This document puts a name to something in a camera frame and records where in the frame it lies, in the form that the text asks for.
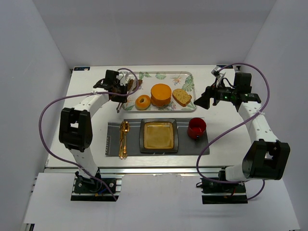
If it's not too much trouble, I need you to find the brown chocolate croissant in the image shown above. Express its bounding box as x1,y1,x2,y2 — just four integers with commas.
128,79,142,93

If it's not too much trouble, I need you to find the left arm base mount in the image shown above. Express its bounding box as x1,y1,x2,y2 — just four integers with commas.
70,171,122,202

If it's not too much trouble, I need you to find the red mug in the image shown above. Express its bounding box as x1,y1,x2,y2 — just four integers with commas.
187,117,206,140

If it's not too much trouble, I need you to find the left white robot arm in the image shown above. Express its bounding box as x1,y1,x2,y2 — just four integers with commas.
59,70,128,179

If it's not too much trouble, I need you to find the blue label sticker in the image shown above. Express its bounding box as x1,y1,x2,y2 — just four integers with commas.
73,66,90,71

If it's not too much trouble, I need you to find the grey striped placemat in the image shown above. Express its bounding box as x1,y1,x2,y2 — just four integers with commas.
105,118,208,157

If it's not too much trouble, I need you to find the round orange sponge cake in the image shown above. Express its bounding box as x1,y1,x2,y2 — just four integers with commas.
151,83,172,107

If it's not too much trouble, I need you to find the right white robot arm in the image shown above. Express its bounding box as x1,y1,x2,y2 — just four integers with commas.
194,70,290,183

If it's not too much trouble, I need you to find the square brown ceramic plate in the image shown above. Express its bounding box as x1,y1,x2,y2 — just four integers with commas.
140,118,179,154

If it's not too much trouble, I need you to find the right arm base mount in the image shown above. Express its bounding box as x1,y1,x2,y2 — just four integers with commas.
196,167,248,205

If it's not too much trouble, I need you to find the aluminium frame rail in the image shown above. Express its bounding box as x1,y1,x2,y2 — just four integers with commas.
43,167,221,179

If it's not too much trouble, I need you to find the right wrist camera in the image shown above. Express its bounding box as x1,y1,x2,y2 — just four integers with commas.
211,66,226,87

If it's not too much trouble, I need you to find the floral serving tray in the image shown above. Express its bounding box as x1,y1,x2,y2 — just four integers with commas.
119,71,196,113

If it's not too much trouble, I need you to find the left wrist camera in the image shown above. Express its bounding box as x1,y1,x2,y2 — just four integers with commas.
117,71,128,86

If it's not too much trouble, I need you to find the sliced loaf bread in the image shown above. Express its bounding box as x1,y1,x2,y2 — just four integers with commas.
172,89,192,107

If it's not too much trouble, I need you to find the glazed ring donut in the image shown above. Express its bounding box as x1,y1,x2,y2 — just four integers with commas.
135,95,151,111

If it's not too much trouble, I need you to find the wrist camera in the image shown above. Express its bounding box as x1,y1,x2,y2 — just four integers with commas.
117,71,128,86
211,66,226,87

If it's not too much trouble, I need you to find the gold spoon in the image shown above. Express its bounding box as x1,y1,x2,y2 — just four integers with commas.
123,121,130,159

